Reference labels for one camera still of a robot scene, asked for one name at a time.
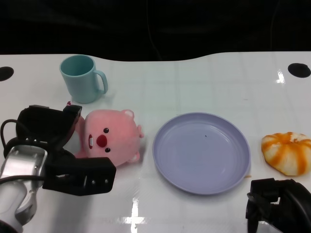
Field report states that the teal plastic mug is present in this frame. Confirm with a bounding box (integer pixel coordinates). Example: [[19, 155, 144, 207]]
[[59, 54, 108, 104]]

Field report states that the purple plastic plate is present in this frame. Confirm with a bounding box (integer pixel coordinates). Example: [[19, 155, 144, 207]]
[[152, 112, 251, 196]]

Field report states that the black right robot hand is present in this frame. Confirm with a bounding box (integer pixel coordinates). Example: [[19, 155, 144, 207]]
[[245, 178, 311, 233]]

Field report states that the black table grommet hole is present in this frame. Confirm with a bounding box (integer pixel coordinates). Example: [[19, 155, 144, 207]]
[[287, 63, 311, 79], [0, 66, 15, 82]]

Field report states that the orange striped bun toy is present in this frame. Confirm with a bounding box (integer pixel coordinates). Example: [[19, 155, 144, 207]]
[[261, 132, 311, 177]]

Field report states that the black backdrop curtain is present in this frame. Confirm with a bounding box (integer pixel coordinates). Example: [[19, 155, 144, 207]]
[[0, 0, 311, 63]]

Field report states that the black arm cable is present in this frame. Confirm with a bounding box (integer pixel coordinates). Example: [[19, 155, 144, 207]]
[[0, 118, 20, 156]]

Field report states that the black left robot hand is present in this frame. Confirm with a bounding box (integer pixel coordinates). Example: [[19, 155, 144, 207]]
[[16, 104, 117, 196]]

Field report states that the pink plush beaver doll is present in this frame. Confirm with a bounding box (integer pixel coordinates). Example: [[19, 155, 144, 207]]
[[67, 101, 144, 167]]

